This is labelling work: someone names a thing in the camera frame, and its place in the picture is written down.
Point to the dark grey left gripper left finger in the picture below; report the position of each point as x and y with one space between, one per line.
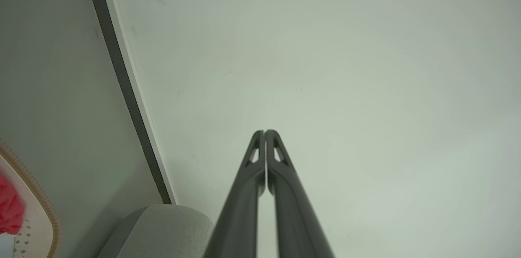
240 213

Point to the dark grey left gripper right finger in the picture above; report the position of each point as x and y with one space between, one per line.
295 217

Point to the red clothing item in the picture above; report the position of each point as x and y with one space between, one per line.
10 209

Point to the dark grey baseboard strip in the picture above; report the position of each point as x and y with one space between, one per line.
130 87

